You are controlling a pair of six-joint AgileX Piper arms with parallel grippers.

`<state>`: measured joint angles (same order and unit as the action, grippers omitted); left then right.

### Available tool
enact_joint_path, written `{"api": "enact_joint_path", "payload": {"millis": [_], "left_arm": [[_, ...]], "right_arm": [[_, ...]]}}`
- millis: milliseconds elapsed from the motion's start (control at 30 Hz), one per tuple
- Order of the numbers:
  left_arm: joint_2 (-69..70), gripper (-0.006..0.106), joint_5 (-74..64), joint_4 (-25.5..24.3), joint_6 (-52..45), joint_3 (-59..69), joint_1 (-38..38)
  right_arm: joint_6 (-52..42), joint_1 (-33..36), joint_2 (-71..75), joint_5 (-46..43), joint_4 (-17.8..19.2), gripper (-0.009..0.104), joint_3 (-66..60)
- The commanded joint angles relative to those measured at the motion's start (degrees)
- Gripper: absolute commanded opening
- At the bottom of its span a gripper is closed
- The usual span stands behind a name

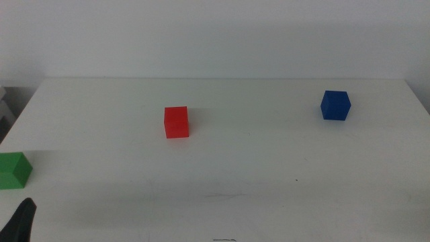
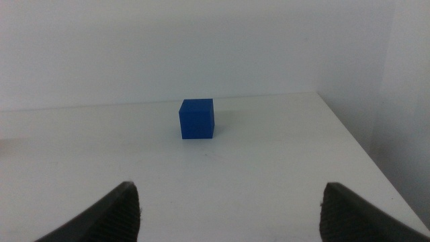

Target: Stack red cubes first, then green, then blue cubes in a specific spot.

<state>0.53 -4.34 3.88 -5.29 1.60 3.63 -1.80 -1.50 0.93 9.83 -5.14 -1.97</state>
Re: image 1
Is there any blue cube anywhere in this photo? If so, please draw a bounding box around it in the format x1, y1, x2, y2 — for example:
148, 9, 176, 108
320, 89, 352, 122

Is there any red cube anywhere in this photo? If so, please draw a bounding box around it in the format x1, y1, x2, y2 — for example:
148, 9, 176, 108
163, 106, 190, 139

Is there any green cube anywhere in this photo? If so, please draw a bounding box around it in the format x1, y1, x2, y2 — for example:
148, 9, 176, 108
0, 151, 34, 190

